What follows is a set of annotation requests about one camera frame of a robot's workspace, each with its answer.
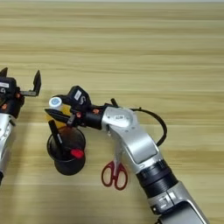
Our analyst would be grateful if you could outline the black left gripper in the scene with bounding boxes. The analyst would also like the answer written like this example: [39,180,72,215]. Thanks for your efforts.
[0,67,42,119]

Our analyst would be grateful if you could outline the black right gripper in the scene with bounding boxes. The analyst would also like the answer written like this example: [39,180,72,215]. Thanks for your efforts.
[44,94,106,130]

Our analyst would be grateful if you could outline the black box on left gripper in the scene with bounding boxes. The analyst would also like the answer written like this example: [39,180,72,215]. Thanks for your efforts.
[0,76,18,96]

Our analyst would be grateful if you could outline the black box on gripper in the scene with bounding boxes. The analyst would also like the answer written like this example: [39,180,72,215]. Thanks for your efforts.
[0,76,18,96]
[67,85,92,114]

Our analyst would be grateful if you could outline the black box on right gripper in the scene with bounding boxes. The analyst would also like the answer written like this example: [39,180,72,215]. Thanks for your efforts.
[67,85,92,114]

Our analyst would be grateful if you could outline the black marker pen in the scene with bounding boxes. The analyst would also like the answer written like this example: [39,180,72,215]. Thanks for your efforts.
[47,119,67,159]

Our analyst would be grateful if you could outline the red capped marker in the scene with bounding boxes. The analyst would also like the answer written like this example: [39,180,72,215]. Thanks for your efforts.
[70,148,86,160]

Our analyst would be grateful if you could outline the black mesh pen holder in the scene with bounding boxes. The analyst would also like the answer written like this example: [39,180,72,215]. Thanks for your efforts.
[46,125,88,177]

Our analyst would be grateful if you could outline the red handled scissors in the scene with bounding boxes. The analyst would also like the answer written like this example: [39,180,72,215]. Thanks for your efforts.
[101,141,129,192]

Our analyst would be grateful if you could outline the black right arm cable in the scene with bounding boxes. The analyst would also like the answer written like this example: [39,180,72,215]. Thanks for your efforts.
[128,107,168,148]

